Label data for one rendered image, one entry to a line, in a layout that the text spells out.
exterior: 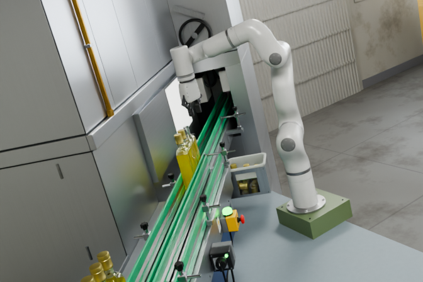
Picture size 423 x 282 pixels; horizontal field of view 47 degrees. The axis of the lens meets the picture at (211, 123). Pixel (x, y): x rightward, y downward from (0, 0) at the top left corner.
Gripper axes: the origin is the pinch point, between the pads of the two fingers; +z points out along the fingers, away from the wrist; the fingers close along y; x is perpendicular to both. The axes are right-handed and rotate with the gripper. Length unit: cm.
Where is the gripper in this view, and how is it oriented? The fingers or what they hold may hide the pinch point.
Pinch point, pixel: (194, 110)
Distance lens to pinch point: 236.2
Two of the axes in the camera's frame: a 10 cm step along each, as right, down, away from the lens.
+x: 7.6, 0.0, -6.5
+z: 2.3, 9.3, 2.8
